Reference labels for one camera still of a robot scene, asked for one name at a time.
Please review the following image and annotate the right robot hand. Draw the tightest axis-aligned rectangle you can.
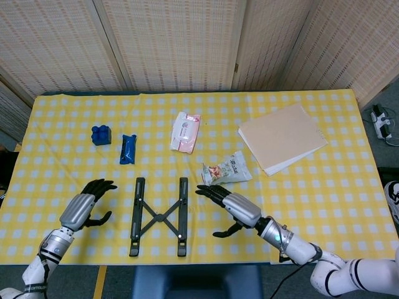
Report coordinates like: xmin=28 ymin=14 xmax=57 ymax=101
xmin=195 ymin=184 xmax=262 ymax=238

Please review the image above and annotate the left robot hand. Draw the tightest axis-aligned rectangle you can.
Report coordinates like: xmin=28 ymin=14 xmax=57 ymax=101
xmin=59 ymin=179 xmax=118 ymax=232

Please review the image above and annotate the black folding laptop stand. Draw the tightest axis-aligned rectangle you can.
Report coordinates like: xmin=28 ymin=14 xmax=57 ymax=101
xmin=129 ymin=176 xmax=190 ymax=258

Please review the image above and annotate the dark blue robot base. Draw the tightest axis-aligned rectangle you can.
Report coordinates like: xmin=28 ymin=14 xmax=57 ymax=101
xmin=130 ymin=264 xmax=264 ymax=299

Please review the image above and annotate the yellow checkered tablecloth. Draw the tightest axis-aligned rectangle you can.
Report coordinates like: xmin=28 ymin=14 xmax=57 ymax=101
xmin=0 ymin=88 xmax=399 ymax=265

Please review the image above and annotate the peanut snack bag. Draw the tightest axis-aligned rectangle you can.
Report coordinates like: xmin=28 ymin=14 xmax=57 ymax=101
xmin=201 ymin=151 xmax=253 ymax=187

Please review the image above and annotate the blue toy building block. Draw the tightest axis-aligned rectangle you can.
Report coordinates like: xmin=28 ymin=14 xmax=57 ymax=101
xmin=91 ymin=125 xmax=113 ymax=146

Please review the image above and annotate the blue snack packet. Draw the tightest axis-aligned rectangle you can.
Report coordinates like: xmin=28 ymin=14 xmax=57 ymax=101
xmin=119 ymin=134 xmax=138 ymax=166

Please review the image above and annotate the tan paper pad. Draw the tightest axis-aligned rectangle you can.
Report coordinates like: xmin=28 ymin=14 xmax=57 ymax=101
xmin=238 ymin=103 xmax=329 ymax=177

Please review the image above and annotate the pink wet wipes pack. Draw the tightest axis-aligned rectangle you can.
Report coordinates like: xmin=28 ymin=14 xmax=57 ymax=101
xmin=170 ymin=112 xmax=201 ymax=154

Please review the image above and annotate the woven screen panel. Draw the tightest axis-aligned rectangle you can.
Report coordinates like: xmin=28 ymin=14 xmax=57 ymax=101
xmin=280 ymin=0 xmax=399 ymax=105
xmin=232 ymin=0 xmax=312 ymax=91
xmin=0 ymin=74 xmax=35 ymax=143
xmin=0 ymin=0 xmax=128 ymax=97
xmin=93 ymin=0 xmax=249 ymax=93

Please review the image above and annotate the black and white sneaker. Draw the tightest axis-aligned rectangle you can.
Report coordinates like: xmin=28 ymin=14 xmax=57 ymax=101
xmin=383 ymin=181 xmax=399 ymax=225

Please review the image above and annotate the white power strip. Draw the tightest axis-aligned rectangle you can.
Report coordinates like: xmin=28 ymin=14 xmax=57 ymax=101
xmin=370 ymin=105 xmax=393 ymax=140

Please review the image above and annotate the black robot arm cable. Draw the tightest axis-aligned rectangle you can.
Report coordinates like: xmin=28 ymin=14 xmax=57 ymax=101
xmin=269 ymin=249 xmax=315 ymax=299

